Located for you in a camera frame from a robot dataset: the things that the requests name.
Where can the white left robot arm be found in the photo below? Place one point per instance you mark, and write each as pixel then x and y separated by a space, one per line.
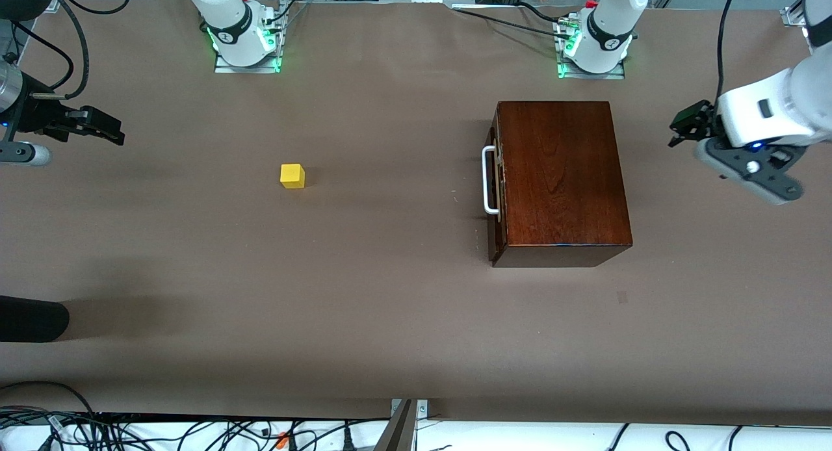
pixel 611 28

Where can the dark wooden drawer cabinet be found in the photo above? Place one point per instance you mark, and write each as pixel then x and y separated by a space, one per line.
pixel 559 178

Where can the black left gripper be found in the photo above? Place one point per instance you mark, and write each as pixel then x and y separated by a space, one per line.
pixel 701 121

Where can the black cylindrical object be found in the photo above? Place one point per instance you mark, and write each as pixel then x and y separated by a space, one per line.
pixel 32 319

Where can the aluminium frame post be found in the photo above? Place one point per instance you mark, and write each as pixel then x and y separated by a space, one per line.
pixel 400 431

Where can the aluminium corner bracket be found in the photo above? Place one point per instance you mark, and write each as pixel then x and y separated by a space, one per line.
pixel 794 17
pixel 51 2

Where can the yellow cube block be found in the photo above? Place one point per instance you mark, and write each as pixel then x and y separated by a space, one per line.
pixel 292 177

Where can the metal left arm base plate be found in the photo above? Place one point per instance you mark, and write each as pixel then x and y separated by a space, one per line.
pixel 591 75

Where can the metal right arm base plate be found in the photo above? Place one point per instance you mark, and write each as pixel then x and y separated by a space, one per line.
pixel 247 68

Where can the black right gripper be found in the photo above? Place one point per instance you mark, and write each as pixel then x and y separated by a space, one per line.
pixel 40 115

